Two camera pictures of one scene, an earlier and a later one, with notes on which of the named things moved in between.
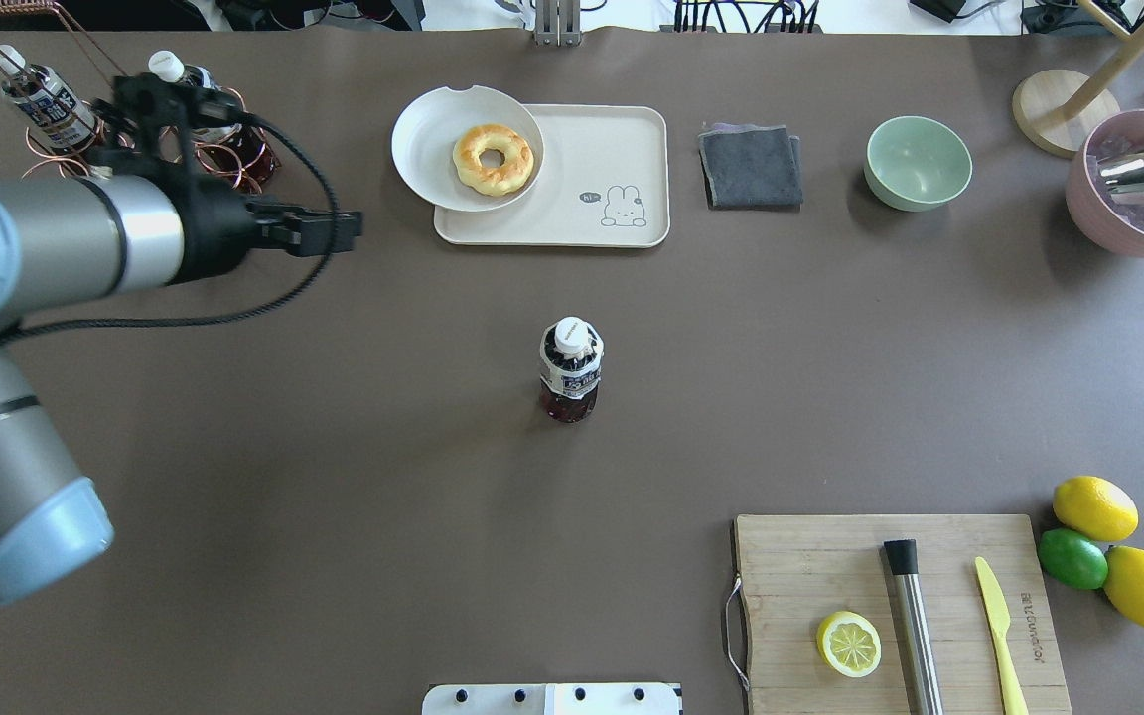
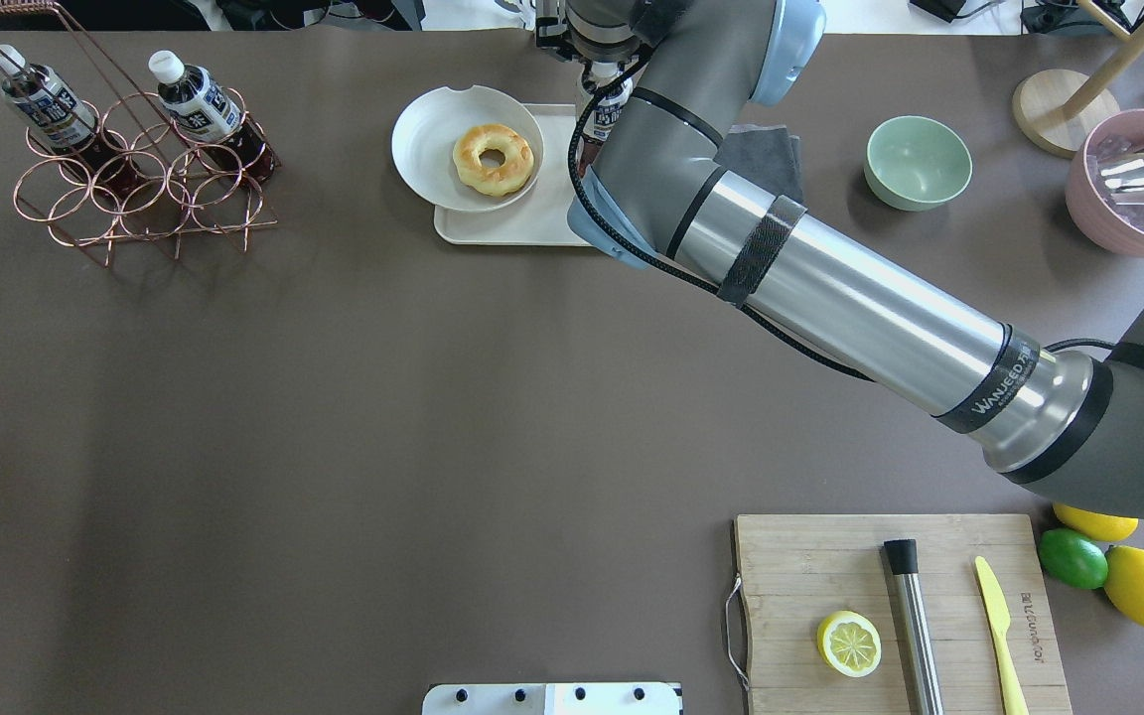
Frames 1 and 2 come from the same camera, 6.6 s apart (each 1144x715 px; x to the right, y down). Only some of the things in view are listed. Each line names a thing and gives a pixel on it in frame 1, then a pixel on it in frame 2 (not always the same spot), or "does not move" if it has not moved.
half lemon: x=849 y=643 does not move
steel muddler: x=902 y=556 does not move
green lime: x=1072 y=559 does not move
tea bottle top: x=571 y=352 to x=602 y=115
